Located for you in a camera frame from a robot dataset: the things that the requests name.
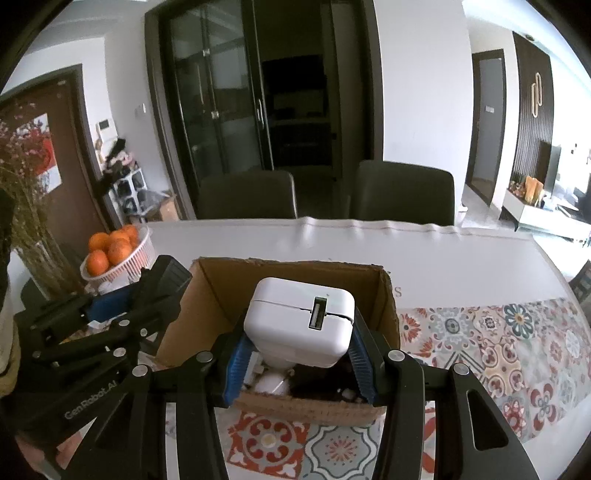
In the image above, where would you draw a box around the dark dining chair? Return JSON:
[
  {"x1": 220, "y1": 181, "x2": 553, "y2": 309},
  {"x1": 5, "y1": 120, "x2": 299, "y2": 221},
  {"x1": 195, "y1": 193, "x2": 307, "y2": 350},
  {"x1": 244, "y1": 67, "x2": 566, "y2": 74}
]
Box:
[
  {"x1": 195, "y1": 170, "x2": 297, "y2": 220},
  {"x1": 349, "y1": 160, "x2": 456, "y2": 226}
]

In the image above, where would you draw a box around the patterned table runner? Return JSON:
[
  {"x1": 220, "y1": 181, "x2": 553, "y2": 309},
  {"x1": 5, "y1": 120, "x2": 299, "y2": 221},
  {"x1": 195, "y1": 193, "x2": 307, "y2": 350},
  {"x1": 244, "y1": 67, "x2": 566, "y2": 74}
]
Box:
[{"x1": 221, "y1": 298, "x2": 590, "y2": 479}]

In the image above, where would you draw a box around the red wall poster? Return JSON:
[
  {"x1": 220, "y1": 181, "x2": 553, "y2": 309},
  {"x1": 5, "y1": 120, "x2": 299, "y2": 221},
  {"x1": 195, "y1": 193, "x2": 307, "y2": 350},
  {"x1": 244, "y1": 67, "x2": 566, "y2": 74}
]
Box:
[{"x1": 17, "y1": 113, "x2": 62, "y2": 193}]

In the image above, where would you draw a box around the dried flower bouquet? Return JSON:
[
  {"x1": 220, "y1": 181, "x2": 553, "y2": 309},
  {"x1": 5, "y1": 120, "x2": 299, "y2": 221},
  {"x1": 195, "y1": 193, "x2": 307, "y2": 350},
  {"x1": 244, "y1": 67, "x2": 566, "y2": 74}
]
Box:
[{"x1": 1, "y1": 102, "x2": 84, "y2": 299}]

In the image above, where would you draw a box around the orange fruit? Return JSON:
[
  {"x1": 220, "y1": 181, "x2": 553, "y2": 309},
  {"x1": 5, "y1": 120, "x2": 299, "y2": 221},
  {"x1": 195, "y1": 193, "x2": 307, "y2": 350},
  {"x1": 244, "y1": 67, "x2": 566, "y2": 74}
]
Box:
[
  {"x1": 86, "y1": 249, "x2": 110, "y2": 277},
  {"x1": 107, "y1": 238, "x2": 134, "y2": 266},
  {"x1": 88, "y1": 232, "x2": 110, "y2": 253}
]

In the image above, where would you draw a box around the white round object in box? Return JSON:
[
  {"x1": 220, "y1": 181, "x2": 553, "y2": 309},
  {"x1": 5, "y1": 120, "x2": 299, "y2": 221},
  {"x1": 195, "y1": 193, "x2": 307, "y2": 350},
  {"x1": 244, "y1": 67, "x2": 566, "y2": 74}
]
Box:
[{"x1": 253, "y1": 365, "x2": 294, "y2": 396}]

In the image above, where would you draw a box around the right dark dining chair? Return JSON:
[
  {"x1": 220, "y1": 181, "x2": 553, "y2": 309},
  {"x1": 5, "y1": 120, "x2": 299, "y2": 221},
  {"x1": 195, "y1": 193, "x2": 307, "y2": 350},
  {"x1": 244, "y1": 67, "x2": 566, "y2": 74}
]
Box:
[{"x1": 349, "y1": 160, "x2": 456, "y2": 226}]

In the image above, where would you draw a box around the dark glass cabinet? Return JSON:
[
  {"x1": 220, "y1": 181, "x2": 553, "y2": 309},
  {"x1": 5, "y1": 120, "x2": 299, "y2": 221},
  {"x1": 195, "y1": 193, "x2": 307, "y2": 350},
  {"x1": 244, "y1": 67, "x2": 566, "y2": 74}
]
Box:
[{"x1": 144, "y1": 1, "x2": 382, "y2": 219}]

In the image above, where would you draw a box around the grey hallway door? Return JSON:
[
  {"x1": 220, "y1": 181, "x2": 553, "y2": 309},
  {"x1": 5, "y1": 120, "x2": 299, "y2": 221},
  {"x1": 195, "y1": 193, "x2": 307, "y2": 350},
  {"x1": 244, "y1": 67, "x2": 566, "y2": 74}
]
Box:
[{"x1": 466, "y1": 49, "x2": 507, "y2": 206}]

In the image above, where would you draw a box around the white charger plug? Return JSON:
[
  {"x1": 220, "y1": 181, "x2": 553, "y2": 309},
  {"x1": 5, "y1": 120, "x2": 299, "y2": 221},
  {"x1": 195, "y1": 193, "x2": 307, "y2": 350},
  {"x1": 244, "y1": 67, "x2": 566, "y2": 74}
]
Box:
[{"x1": 243, "y1": 277, "x2": 356, "y2": 368}]

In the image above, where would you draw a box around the white tv console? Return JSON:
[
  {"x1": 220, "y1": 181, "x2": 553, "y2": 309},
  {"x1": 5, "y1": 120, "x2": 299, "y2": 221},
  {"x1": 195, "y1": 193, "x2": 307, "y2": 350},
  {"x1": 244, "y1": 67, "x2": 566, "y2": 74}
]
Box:
[{"x1": 502, "y1": 190, "x2": 590, "y2": 243}]

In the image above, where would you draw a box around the black power adapter with cable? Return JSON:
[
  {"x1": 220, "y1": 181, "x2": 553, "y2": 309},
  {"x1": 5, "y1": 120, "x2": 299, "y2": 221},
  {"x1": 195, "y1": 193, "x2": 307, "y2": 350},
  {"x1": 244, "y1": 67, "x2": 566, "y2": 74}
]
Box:
[{"x1": 290, "y1": 364, "x2": 365, "y2": 403}]

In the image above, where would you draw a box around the white fruit basket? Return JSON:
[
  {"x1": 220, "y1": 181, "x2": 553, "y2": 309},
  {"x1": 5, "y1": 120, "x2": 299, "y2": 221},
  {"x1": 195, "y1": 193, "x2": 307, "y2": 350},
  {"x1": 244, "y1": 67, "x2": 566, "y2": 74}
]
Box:
[{"x1": 79, "y1": 226, "x2": 156, "y2": 290}]

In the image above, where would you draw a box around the person's left hand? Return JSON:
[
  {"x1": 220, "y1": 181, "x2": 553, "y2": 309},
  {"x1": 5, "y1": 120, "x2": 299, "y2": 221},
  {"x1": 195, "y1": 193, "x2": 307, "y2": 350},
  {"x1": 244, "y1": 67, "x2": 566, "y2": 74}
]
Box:
[{"x1": 15, "y1": 431, "x2": 84, "y2": 479}]

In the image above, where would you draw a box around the white shoe shelf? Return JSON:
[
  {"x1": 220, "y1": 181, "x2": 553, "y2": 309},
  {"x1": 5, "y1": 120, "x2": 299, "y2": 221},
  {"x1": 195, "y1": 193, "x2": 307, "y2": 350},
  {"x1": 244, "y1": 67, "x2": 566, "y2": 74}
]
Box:
[{"x1": 113, "y1": 168, "x2": 147, "y2": 218}]

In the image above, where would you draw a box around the left dark dining chair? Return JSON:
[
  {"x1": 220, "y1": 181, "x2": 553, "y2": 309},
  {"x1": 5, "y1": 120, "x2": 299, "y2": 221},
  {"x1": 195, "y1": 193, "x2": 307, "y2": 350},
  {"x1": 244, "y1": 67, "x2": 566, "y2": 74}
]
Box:
[{"x1": 195, "y1": 170, "x2": 297, "y2": 220}]

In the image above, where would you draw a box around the brown cardboard box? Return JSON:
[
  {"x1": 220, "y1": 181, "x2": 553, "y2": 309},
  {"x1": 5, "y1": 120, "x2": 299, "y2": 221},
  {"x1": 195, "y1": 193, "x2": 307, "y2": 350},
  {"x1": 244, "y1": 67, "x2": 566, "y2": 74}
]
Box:
[{"x1": 156, "y1": 257, "x2": 400, "y2": 427}]

